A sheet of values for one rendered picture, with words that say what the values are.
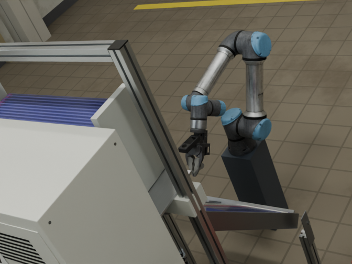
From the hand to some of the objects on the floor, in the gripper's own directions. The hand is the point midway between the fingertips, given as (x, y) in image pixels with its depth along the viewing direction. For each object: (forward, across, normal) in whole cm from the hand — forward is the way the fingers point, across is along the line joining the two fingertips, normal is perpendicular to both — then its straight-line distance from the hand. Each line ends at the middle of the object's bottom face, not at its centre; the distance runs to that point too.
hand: (193, 174), depth 269 cm
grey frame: (+85, -14, -28) cm, 91 cm away
